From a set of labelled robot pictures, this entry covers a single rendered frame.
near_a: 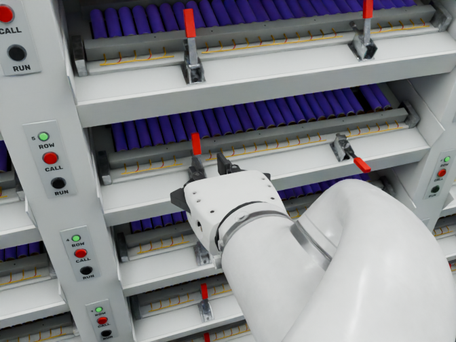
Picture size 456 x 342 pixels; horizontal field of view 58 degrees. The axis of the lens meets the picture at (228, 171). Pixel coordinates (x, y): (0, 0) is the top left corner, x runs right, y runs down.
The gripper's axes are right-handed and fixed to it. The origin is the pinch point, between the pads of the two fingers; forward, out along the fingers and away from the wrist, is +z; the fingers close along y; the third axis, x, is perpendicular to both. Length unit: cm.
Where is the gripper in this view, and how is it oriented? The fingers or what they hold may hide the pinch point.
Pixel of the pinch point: (211, 170)
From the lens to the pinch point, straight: 55.6
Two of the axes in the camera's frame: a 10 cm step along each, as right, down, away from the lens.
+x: -0.5, -8.8, -4.6
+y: 9.5, -1.9, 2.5
